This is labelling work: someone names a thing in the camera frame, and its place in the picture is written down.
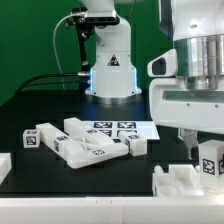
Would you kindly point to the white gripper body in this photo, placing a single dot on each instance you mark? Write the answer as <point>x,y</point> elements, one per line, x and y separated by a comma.
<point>172,105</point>

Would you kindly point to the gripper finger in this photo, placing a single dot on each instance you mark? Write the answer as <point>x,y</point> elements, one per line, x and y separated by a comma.
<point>189,137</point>

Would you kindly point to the white chair seat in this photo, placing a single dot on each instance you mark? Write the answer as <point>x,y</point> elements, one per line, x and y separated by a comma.
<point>178,181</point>

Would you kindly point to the white chair back frame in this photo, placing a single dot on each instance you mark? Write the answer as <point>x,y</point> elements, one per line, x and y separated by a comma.
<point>80,145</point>

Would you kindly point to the white tagged cube nut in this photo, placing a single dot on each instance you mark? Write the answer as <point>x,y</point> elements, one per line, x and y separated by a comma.
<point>31,138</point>

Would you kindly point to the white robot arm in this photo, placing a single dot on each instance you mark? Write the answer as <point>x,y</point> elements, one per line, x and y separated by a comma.
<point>187,88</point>

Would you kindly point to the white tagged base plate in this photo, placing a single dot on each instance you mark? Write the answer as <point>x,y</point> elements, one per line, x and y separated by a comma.
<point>146,129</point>

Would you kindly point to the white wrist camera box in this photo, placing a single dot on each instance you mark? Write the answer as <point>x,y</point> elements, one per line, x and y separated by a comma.
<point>163,66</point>

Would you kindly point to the white front fence rail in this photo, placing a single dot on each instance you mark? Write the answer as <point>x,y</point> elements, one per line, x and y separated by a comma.
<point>165,210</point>

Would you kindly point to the white fence rail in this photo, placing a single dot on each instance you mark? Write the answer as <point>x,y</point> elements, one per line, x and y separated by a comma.
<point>165,210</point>
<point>5,165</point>

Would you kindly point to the white left fence rail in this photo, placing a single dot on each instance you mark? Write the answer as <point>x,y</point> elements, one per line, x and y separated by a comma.
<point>5,165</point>

